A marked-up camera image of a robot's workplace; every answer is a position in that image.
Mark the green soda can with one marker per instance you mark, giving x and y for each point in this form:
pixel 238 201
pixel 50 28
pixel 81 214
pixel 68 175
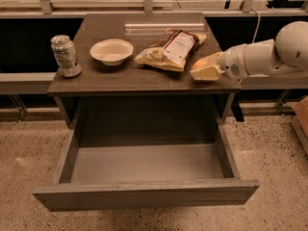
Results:
pixel 65 55

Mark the yellow brown chip bag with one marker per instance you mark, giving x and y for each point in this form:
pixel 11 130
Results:
pixel 171 50

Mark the white bowl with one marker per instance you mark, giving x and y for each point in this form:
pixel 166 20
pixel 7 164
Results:
pixel 112 52

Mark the orange fruit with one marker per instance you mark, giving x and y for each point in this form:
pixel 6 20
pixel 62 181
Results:
pixel 200 63

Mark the metal railing frame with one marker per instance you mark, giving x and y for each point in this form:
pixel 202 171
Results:
pixel 24 75

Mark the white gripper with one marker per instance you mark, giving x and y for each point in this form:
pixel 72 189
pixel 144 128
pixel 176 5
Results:
pixel 231 64

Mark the open grey drawer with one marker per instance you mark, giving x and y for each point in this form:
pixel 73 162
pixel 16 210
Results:
pixel 146 152

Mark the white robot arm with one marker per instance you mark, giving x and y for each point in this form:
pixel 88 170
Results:
pixel 286 56

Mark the cardboard box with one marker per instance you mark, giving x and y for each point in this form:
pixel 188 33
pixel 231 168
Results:
pixel 300 122

